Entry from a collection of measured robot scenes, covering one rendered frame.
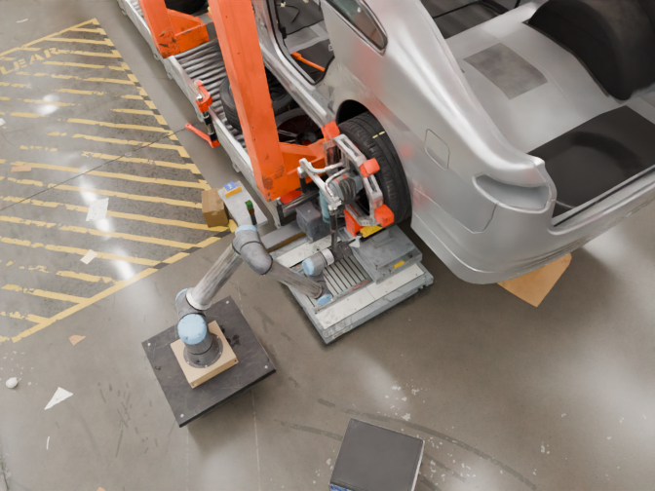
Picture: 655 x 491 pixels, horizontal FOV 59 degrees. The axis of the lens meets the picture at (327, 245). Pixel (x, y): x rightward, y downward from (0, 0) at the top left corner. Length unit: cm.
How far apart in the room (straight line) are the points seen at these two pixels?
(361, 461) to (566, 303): 174
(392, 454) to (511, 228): 128
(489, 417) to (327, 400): 94
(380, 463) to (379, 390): 63
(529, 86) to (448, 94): 128
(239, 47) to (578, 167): 196
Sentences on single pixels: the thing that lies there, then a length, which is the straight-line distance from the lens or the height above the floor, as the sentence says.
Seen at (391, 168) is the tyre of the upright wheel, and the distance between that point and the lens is 312.
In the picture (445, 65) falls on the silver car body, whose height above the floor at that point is 176.
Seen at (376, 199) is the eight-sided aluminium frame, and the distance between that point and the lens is 315.
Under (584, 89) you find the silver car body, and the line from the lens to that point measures 396.
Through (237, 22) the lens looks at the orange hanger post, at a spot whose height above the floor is 178.
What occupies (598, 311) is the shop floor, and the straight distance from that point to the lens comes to 407.
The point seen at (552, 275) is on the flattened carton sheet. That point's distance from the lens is 413.
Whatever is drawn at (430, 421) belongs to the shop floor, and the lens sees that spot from 354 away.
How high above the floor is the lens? 330
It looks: 52 degrees down
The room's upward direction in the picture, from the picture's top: 8 degrees counter-clockwise
